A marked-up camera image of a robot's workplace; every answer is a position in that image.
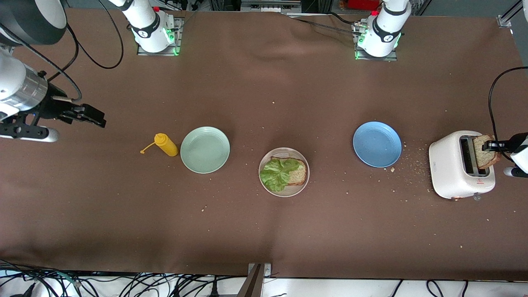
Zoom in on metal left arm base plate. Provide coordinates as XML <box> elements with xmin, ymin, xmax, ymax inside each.
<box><xmin>354</xmin><ymin>23</ymin><xmax>398</xmax><ymax>62</ymax></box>

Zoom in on white toaster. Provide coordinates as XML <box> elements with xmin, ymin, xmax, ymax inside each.
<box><xmin>429</xmin><ymin>130</ymin><xmax>496</xmax><ymax>201</ymax></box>

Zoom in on yellow squeeze bottle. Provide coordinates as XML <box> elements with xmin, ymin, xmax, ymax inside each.
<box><xmin>140</xmin><ymin>133</ymin><xmax>179</xmax><ymax>157</ymax></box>

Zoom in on brown bread slice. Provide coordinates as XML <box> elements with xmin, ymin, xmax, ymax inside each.
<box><xmin>270</xmin><ymin>156</ymin><xmax>308</xmax><ymax>186</ymax></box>
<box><xmin>472</xmin><ymin>134</ymin><xmax>502</xmax><ymax>169</ymax></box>

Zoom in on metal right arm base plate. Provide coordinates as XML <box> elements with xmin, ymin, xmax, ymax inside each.
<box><xmin>137</xmin><ymin>16</ymin><xmax>183</xmax><ymax>57</ymax></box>

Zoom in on mint green plate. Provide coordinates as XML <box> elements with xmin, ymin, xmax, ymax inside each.
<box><xmin>180</xmin><ymin>126</ymin><xmax>231</xmax><ymax>174</ymax></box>

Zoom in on grey power strip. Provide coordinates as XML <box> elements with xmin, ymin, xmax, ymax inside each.
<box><xmin>241</xmin><ymin>0</ymin><xmax>302</xmax><ymax>12</ymax></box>

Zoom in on aluminium frame profile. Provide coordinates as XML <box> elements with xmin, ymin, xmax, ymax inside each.
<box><xmin>497</xmin><ymin>0</ymin><xmax>528</xmax><ymax>28</ymax></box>

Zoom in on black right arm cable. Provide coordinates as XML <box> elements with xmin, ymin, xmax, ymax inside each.
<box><xmin>0</xmin><ymin>0</ymin><xmax>124</xmax><ymax>102</ymax></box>

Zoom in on dark grey metal bar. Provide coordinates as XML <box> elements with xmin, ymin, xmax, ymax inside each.
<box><xmin>236</xmin><ymin>264</ymin><xmax>263</xmax><ymax>297</ymax></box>

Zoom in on black cable on tablecloth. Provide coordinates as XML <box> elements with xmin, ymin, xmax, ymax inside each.
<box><xmin>289</xmin><ymin>12</ymin><xmax>363</xmax><ymax>35</ymax></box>

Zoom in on brown tablecloth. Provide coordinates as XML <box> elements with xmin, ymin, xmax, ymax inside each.
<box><xmin>0</xmin><ymin>8</ymin><xmax>528</xmax><ymax>282</ymax></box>

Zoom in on tangled black floor cables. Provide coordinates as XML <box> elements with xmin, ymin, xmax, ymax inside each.
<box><xmin>0</xmin><ymin>259</ymin><xmax>289</xmax><ymax>297</ymax></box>

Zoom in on blue plate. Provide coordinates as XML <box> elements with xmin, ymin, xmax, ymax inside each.
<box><xmin>353</xmin><ymin>121</ymin><xmax>402</xmax><ymax>168</ymax></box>

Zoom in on silver metal bracket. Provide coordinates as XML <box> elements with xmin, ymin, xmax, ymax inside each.
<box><xmin>247</xmin><ymin>263</ymin><xmax>273</xmax><ymax>278</ymax></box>

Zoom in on red box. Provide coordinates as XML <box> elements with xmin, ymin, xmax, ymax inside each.
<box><xmin>349</xmin><ymin>0</ymin><xmax>380</xmax><ymax>11</ymax></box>

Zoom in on beige plate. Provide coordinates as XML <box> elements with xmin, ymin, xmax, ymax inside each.
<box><xmin>259</xmin><ymin>148</ymin><xmax>311</xmax><ymax>198</ymax></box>

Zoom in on green lettuce leaf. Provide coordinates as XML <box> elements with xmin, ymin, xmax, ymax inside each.
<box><xmin>259</xmin><ymin>158</ymin><xmax>301</xmax><ymax>193</ymax></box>

